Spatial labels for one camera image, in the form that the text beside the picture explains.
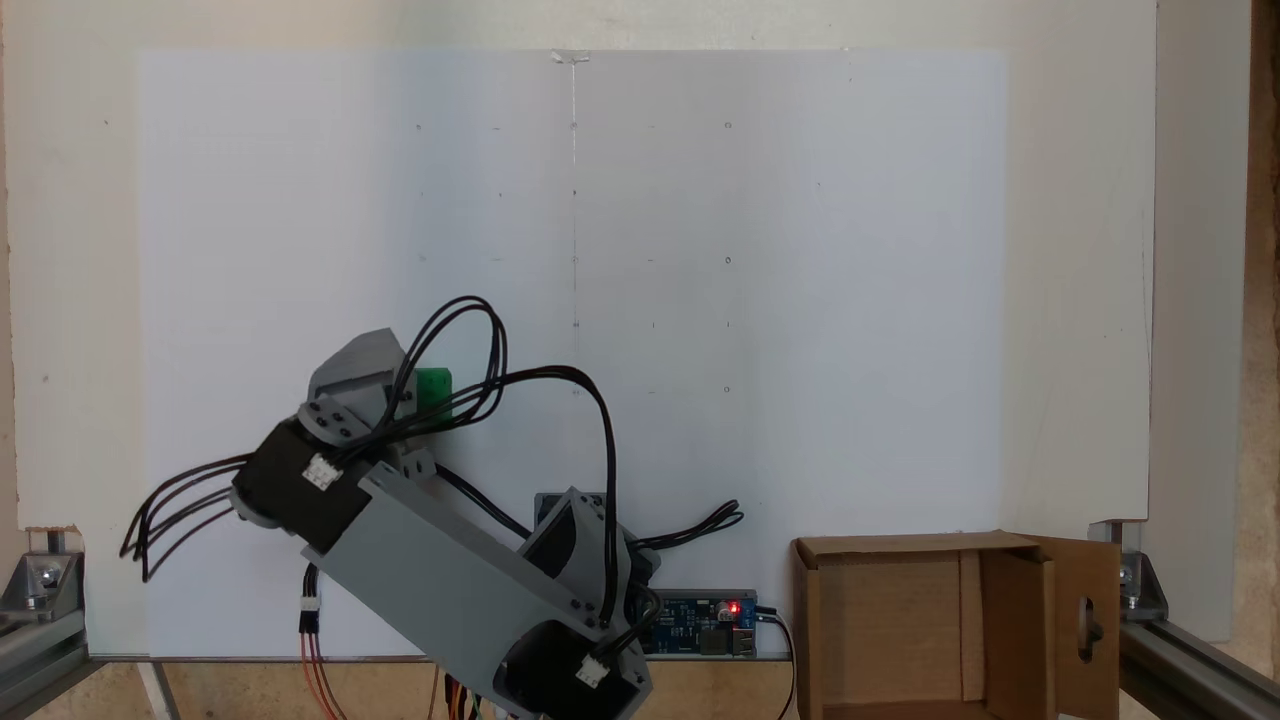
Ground aluminium frame rail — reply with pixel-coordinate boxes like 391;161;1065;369
0;610;93;720
1118;618;1280;720

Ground black board power cable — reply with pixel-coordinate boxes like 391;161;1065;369
755;605;801;720

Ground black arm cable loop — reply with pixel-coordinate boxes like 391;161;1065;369
395;295;621;631

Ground brown cardboard box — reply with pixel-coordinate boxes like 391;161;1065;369
792;530;1123;720

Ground metal corner bracket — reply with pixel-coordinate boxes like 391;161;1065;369
1088;518;1169;623
0;525;89;626

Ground green dice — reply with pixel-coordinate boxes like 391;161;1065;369
412;367;454;429

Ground blue circuit board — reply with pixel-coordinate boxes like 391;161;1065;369
640;590;759;658

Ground white paper sheet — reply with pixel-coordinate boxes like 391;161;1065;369
135;48;1009;661

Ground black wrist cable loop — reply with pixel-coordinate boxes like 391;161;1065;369
120;455;251;583

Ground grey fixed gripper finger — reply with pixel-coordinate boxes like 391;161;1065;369
385;443;441;483

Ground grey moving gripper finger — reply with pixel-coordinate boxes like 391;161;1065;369
308;328;414;426

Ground orange and red wires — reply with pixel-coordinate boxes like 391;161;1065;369
298;595;346;720

